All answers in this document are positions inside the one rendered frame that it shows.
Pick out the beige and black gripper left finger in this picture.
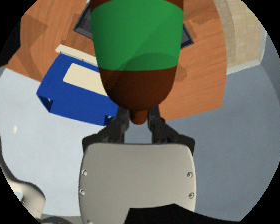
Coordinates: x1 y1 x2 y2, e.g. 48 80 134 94
82 106 130 154

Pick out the blue plastic crate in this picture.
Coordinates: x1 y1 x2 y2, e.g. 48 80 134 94
36 53 118 126

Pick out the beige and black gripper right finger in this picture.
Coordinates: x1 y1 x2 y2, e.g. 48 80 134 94
147 105 195 157

